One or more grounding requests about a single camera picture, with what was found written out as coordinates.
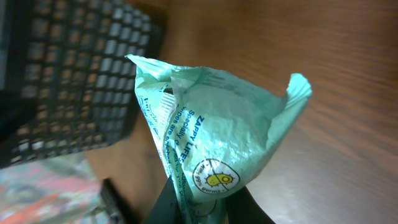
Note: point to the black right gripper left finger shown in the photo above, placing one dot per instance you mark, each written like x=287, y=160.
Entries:
x=166, y=209

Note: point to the large yellow wipes packet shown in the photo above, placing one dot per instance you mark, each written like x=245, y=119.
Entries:
x=58, y=190

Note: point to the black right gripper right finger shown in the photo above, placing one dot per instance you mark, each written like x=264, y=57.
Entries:
x=243, y=209

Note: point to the grey plastic mesh basket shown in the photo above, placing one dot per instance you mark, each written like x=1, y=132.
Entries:
x=67, y=85

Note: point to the mint Zappy wipes packet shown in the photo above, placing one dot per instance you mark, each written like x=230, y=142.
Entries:
x=214, y=132

